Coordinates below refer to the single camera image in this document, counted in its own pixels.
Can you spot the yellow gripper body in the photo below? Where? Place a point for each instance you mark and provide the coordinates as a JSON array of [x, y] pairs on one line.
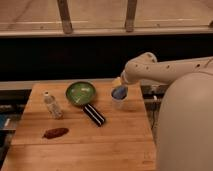
[[116, 82]]

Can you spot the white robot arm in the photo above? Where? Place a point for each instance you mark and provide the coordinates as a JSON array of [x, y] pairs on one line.
[[185, 121]]

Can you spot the clear plastic water bottle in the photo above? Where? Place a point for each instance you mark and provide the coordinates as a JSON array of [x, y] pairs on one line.
[[52, 106]]

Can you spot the clear cup with blue item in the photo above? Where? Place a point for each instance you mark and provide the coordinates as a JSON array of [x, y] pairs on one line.
[[118, 95]]

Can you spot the green bowl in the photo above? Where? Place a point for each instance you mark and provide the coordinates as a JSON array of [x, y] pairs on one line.
[[80, 93]]

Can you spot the brown chip bag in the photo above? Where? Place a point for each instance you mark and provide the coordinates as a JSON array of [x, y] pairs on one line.
[[53, 133]]

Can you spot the right wooden post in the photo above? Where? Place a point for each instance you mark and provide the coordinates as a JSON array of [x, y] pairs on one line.
[[130, 15]]

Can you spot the wooden post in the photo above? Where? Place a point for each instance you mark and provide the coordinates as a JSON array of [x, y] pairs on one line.
[[130, 15], [65, 16]]

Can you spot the left wooden post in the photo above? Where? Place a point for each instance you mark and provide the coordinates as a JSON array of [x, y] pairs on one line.
[[65, 16]]

